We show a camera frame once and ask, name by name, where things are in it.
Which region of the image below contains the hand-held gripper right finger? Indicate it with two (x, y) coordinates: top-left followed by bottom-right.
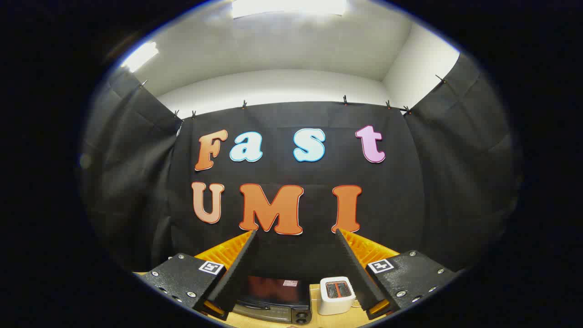
(335, 229), (459, 320)

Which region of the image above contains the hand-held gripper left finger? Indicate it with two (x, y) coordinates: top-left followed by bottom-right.
(137, 230), (258, 322)

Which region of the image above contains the black toaster oven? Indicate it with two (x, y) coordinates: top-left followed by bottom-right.
(231, 275), (313, 325)

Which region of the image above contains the white pop-up toaster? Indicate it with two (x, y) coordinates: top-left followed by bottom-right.
(318, 277), (357, 316)

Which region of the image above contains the rectangular ceiling light panel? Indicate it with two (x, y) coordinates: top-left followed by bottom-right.
(231, 0), (349, 20)
(120, 41), (159, 73)

